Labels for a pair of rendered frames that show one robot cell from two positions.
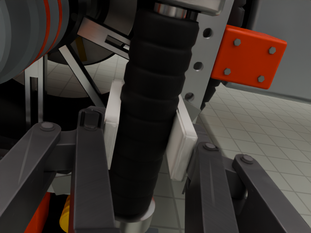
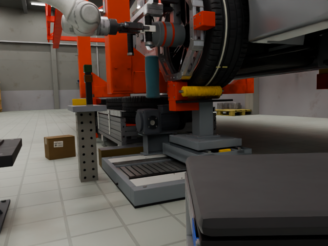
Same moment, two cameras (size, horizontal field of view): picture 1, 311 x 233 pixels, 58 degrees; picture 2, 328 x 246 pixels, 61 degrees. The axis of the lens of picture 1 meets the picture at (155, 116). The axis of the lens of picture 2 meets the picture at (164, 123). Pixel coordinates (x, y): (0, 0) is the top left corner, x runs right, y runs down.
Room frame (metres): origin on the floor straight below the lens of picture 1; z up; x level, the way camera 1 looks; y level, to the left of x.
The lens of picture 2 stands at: (-0.11, -1.43, 0.47)
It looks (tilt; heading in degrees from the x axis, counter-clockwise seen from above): 5 degrees down; 77
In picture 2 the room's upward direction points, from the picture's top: 2 degrees counter-clockwise
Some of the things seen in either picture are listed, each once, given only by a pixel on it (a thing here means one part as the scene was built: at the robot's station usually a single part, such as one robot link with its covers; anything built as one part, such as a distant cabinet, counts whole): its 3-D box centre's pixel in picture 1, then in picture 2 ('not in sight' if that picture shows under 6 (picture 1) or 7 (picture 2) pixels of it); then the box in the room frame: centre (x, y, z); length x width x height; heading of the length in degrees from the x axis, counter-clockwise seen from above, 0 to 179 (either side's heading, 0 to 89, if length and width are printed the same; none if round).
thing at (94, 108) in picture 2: not in sight; (85, 107); (-0.18, 0.27, 0.44); 0.43 x 0.17 x 0.03; 99
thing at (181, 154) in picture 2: not in sight; (203, 151); (0.54, 0.24, 0.13); 0.50 x 0.36 x 0.10; 99
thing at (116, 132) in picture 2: not in sight; (131, 127); (0.28, 1.98, 0.14); 2.47 x 0.85 x 0.27; 99
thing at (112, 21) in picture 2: not in sight; (117, 27); (0.01, -0.02, 0.83); 0.09 x 0.08 x 0.07; 9
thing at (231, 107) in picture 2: not in sight; (230, 108); (3.29, 5.35, 0.15); 1.10 x 0.77 x 0.31; 99
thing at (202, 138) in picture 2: not in sight; (202, 121); (0.54, 0.24, 0.32); 0.40 x 0.30 x 0.28; 99
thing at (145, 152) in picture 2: not in sight; (166, 129); (0.37, 0.52, 0.26); 0.42 x 0.18 x 0.35; 9
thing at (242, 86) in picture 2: not in sight; (231, 83); (2.12, 2.97, 0.69); 0.52 x 0.17 x 0.35; 9
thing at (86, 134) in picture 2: not in sight; (86, 145); (-0.18, 0.30, 0.21); 0.10 x 0.10 x 0.42; 9
